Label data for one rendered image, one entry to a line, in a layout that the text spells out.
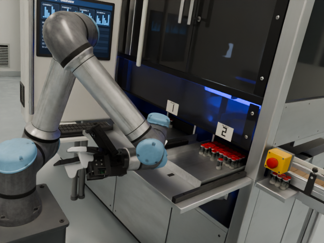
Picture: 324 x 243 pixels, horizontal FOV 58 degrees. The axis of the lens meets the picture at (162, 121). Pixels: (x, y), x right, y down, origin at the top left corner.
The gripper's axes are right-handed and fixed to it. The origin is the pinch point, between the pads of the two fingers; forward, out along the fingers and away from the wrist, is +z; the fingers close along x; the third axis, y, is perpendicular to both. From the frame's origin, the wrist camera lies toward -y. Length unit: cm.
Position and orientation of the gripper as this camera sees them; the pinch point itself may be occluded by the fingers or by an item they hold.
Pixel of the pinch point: (58, 155)
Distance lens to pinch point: 89.7
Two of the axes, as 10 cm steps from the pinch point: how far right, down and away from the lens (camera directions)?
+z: -8.3, -0.2, -5.6
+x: -5.2, 3.7, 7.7
